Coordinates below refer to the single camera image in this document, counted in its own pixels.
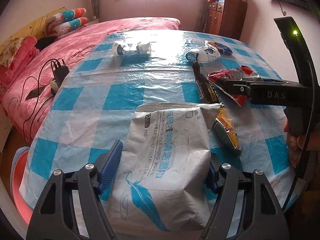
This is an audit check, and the yellow snack bag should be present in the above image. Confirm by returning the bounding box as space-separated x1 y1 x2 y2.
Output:
213 106 243 156

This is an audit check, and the yellow wooden headboard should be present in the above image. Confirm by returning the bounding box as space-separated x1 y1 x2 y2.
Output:
1 7 67 51

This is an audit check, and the pink folded blanket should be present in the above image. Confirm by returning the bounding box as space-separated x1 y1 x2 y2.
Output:
1 36 39 89

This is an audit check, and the brown wooden cabinet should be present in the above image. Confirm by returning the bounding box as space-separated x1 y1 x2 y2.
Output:
205 0 247 40

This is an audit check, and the red black snack wrapper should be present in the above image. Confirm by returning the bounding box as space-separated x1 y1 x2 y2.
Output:
207 66 263 107

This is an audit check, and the black cloth on bed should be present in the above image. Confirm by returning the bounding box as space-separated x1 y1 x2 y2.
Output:
35 36 58 51

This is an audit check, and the small blue snack wrapper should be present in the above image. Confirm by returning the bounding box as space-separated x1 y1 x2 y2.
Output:
207 41 233 56

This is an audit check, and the black phone on bed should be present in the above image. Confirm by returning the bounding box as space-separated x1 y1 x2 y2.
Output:
25 86 46 100

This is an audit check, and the blue white checkered tablecloth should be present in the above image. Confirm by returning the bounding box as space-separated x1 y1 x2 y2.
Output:
19 30 295 207

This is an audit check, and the pink floral bed cover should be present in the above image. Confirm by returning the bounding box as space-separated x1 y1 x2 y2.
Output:
1 17 181 144

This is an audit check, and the upper cartoon pillow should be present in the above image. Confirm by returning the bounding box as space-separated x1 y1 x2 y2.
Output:
46 8 87 27

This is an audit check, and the black power adapter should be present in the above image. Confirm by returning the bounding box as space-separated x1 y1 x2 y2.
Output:
50 59 69 88

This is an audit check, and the red plastic trash bin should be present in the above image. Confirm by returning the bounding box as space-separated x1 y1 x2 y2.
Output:
10 146 33 225

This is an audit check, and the white feather wet wipes pack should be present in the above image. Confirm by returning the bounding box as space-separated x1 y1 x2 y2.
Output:
107 102 220 235

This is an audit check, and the black gold coffee bar wrapper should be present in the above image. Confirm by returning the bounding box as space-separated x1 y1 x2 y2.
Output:
193 62 225 108

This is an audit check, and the cartoon pillow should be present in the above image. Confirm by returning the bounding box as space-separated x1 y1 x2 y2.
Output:
46 17 88 36
46 8 87 27

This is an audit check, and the floral cushion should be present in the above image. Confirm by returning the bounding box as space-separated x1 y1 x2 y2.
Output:
0 37 25 68

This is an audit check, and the lower cartoon pillow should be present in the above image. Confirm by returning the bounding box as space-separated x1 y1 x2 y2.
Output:
46 17 88 36

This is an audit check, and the black charging cable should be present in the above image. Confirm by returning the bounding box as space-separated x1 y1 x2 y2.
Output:
21 43 97 139

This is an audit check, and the blue white tissue pack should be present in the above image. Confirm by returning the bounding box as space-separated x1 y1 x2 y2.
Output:
185 43 221 63

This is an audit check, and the person's right hand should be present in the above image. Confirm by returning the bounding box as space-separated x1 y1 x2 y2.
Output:
284 121 320 167

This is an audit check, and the white blue bottle wrapper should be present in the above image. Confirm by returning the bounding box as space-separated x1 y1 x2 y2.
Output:
111 42 151 56

